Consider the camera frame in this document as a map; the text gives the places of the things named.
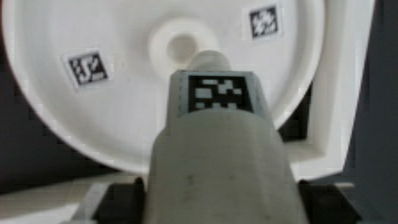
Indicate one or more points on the white cylindrical table leg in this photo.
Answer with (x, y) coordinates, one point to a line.
(220, 180)

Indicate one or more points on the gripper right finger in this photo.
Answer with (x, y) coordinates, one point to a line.
(329, 209)

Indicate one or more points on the white round table top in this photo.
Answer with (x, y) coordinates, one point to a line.
(94, 50)

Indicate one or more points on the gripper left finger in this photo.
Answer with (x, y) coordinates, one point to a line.
(112, 204)

